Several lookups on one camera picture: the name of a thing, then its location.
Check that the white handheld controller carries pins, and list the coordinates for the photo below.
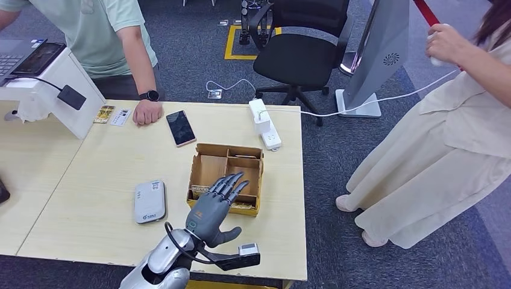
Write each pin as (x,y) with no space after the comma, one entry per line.
(437,62)

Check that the pale pink shoe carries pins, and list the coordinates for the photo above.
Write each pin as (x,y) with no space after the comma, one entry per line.
(373,239)
(346,204)

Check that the person's right hand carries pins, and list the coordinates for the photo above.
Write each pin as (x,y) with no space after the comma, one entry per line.
(447,44)

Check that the white charger plug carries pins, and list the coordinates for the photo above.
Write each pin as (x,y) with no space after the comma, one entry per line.
(262,123)

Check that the grey card reader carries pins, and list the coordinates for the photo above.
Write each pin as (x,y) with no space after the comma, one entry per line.
(149,201)

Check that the yellow floor mat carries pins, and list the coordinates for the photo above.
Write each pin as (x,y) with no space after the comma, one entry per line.
(223,285)

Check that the person's left hand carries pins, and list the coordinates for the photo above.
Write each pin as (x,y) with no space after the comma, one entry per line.
(147,112)

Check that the black object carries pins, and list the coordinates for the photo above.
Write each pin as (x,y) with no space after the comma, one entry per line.
(3,191)

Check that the person's left forearm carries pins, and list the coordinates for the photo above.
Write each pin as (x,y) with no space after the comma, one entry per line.
(141,72)

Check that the person's right forearm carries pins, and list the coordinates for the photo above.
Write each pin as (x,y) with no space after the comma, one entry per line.
(491,75)

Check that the wooden compartment box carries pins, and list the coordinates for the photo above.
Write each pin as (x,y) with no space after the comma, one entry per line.
(213,161)

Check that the small grey disc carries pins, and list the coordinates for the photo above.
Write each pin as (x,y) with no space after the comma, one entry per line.
(11,115)

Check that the white ID card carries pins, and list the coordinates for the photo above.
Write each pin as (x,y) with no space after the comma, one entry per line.
(121,117)

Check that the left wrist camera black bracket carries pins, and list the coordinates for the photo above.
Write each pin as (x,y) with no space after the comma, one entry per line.
(247,255)

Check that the white crumpled tissue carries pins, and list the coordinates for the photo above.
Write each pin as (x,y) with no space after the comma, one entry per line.
(32,109)

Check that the black smartphone pink edge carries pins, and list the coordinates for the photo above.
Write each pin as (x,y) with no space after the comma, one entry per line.
(181,128)

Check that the person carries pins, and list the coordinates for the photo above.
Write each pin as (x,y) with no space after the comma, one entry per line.
(80,32)
(419,179)

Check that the black office chair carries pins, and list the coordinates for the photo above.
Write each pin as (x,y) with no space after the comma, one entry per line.
(299,60)

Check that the dark laptop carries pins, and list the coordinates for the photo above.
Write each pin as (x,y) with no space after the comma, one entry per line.
(12,56)

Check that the grey kiosk screen stand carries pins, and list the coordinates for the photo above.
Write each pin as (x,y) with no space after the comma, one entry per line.
(379,52)

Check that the yellow hotel key card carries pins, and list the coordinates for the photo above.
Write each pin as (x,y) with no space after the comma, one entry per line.
(199,189)
(104,115)
(244,206)

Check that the black metal robot legs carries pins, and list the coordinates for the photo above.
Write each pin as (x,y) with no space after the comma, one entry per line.
(244,24)

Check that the white power strip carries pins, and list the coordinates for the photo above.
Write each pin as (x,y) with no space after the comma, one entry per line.
(272,139)

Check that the black power adapter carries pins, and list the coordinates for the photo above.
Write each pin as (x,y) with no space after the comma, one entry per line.
(72,97)

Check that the black wristwatch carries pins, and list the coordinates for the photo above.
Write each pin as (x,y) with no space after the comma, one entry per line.
(149,95)

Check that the silver floor socket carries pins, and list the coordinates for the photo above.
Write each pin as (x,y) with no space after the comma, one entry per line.
(215,94)

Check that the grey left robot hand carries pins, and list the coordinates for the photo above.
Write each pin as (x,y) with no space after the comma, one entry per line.
(209,215)

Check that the white desktop riser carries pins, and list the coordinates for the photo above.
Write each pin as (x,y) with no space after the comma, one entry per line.
(80,103)

